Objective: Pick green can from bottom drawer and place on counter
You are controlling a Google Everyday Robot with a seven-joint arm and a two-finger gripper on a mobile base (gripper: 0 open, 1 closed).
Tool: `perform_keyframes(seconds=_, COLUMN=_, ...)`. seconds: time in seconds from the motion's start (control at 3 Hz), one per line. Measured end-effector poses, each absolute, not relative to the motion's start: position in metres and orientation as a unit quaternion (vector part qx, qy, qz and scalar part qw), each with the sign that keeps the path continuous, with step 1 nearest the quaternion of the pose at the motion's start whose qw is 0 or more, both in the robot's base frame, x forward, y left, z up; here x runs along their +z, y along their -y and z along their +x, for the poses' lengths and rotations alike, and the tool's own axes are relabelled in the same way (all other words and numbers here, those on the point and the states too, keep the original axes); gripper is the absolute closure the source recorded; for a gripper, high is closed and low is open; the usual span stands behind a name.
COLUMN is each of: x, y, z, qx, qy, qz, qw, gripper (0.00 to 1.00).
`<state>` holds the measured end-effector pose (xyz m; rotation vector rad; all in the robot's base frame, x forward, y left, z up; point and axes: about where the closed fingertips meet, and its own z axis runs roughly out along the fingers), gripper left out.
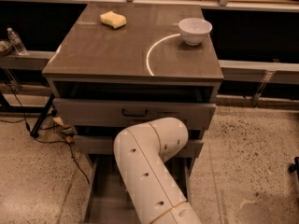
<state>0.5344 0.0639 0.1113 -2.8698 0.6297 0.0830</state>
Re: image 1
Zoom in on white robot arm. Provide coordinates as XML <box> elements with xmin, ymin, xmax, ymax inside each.
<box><xmin>113</xmin><ymin>118</ymin><xmax>202</xmax><ymax>224</ymax></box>

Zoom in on grey drawer cabinet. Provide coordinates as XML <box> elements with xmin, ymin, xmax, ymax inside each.
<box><xmin>41</xmin><ymin>2</ymin><xmax>224</xmax><ymax>173</ymax></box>

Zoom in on grey middle drawer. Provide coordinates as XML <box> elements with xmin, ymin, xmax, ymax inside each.
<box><xmin>74</xmin><ymin>135</ymin><xmax>204</xmax><ymax>158</ymax></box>

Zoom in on grey drawer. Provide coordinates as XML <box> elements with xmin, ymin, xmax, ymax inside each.
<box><xmin>53</xmin><ymin>98</ymin><xmax>216</xmax><ymax>130</ymax></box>
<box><xmin>81</xmin><ymin>154</ymin><xmax>192</xmax><ymax>224</ymax></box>
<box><xmin>74</xmin><ymin>135</ymin><xmax>204</xmax><ymax>158</ymax></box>

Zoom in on grey top drawer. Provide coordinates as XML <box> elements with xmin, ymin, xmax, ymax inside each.
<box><xmin>53</xmin><ymin>98</ymin><xmax>216</xmax><ymax>130</ymax></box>

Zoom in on grey bottom drawer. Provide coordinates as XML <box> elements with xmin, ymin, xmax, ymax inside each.
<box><xmin>81</xmin><ymin>154</ymin><xmax>192</xmax><ymax>224</ymax></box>

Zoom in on white bowl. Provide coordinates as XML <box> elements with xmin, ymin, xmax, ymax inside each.
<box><xmin>178</xmin><ymin>18</ymin><xmax>212</xmax><ymax>46</ymax></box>

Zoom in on yellow sponge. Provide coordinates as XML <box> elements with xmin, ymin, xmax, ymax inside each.
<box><xmin>100</xmin><ymin>11</ymin><xmax>126</xmax><ymax>29</ymax></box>

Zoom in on black table leg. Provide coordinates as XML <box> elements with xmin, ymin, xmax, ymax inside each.
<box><xmin>30</xmin><ymin>94</ymin><xmax>55</xmax><ymax>138</ymax></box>

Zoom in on clear plastic water bottle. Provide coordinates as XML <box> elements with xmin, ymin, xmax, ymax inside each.
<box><xmin>7</xmin><ymin>27</ymin><xmax>27</xmax><ymax>55</ymax></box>

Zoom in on dish on side shelf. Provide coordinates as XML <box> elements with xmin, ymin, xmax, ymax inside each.
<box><xmin>0</xmin><ymin>40</ymin><xmax>13</xmax><ymax>57</ymax></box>

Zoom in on black chair caster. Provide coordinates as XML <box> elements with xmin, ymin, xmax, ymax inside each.
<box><xmin>288</xmin><ymin>157</ymin><xmax>299</xmax><ymax>180</ymax></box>

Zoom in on grey side shelf rail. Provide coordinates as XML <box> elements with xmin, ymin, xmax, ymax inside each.
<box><xmin>0</xmin><ymin>50</ymin><xmax>54</xmax><ymax>71</ymax></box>

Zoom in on black floor cable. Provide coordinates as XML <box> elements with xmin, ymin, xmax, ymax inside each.
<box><xmin>0</xmin><ymin>81</ymin><xmax>91</xmax><ymax>185</ymax></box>

